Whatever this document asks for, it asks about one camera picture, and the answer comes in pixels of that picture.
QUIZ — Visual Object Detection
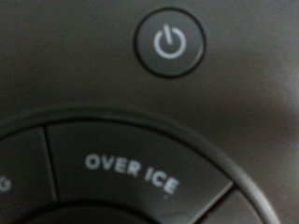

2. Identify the black Keurig coffee machine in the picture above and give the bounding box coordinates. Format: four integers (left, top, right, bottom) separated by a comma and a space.
0, 0, 299, 224

